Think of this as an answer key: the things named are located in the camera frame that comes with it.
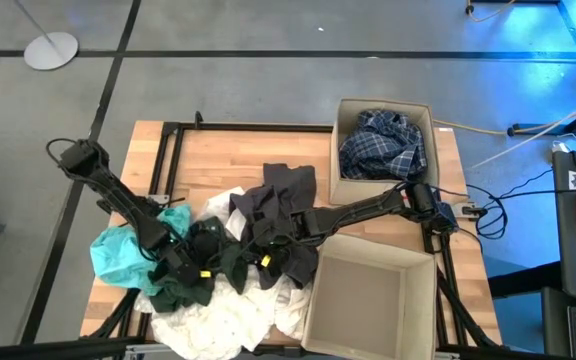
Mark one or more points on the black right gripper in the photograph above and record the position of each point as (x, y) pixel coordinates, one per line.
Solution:
(288, 232)

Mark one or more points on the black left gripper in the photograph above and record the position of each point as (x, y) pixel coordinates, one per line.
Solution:
(183, 270)

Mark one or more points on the dark green garment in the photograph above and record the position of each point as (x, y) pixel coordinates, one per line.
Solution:
(233, 270)

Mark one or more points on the charcoal dark garment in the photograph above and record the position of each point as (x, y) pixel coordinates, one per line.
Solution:
(283, 190)

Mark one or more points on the teal shirt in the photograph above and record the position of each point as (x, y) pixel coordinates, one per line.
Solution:
(118, 255)

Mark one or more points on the navy plaid shirt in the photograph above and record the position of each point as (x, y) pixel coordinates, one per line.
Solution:
(383, 145)

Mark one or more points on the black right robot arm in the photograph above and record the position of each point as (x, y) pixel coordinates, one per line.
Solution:
(368, 207)

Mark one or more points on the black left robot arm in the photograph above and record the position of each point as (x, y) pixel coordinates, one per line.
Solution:
(113, 192)

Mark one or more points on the small white patterned cloth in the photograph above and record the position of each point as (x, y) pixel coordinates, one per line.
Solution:
(293, 305)

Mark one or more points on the white lace garment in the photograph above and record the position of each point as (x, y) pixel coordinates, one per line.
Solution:
(208, 330)

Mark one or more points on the beige fabric storage box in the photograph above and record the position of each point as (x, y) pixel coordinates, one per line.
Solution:
(368, 192)
(358, 300)

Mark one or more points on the black rig crossbar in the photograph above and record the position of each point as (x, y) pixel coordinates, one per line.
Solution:
(43, 348)

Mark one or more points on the grey round stand base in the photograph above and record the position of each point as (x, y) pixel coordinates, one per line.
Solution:
(50, 51)

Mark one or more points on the black aluminium table frame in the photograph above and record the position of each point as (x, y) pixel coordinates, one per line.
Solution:
(258, 128)

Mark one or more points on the black floor stand frame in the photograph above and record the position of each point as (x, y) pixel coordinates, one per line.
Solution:
(543, 127)

